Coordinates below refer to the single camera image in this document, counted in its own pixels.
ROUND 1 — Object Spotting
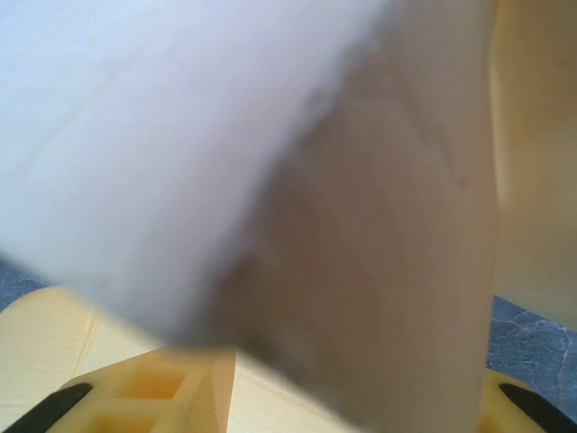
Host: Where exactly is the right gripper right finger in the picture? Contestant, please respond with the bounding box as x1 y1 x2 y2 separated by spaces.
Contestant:
477 367 577 433

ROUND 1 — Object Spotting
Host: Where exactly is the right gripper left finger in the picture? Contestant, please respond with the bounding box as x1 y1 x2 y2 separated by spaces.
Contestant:
0 286 236 433

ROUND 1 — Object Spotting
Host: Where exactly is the orange paper box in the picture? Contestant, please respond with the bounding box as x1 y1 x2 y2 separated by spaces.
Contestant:
0 0 577 433

